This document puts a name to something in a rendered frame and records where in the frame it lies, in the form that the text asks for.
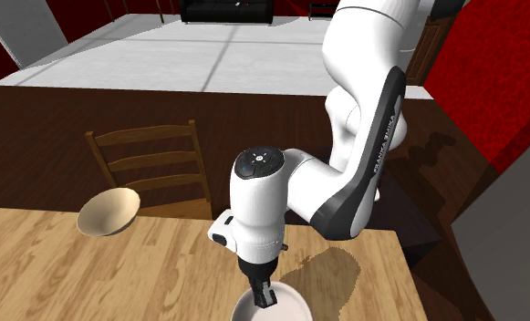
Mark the beige bowl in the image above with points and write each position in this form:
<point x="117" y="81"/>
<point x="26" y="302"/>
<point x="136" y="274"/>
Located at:
<point x="106" y="213"/>

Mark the white bowl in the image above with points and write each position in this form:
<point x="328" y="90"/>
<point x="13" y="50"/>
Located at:
<point x="291" y="302"/>

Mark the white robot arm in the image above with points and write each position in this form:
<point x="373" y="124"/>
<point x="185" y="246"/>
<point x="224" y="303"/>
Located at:
<point x="367" y="66"/>

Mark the light wooden table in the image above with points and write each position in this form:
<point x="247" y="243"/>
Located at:
<point x="69" y="275"/>

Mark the black sofa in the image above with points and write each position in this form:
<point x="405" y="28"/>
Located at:
<point x="224" y="11"/>

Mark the brown wooden door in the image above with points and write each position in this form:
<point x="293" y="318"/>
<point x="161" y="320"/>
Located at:
<point x="427" y="49"/>

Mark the brown wooden chair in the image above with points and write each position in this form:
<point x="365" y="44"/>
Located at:
<point x="153" y="158"/>

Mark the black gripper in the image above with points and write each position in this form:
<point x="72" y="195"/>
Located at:
<point x="256" y="270"/>

